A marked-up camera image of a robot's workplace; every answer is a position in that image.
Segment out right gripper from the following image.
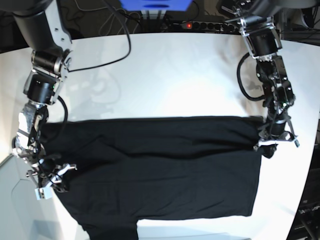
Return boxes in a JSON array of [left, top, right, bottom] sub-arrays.
[[26, 159, 77, 193]]

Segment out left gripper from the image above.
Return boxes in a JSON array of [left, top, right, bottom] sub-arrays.
[[253, 119, 298, 159]]

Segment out black T-shirt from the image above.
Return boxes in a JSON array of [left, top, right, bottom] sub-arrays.
[[44, 116, 263, 240]]

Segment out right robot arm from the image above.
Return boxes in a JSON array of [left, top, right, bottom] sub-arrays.
[[11, 0, 77, 200]]

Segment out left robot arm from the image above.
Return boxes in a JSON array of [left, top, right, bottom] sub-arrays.
[[228, 0, 300, 159]]

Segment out black power strip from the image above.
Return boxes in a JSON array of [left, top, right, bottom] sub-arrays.
[[172, 21, 237, 34]]

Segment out blue plastic box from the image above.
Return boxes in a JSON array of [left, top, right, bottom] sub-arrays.
[[120, 0, 193, 11]]

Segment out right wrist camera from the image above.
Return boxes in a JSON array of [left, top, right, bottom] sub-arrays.
[[34, 187, 53, 201]]

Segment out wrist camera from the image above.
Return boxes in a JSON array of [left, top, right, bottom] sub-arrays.
[[294, 139, 300, 148], [34, 187, 53, 201]]

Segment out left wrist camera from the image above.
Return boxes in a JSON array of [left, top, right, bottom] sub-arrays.
[[294, 139, 300, 148]]

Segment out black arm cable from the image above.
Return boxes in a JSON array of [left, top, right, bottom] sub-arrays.
[[67, 0, 132, 73]]

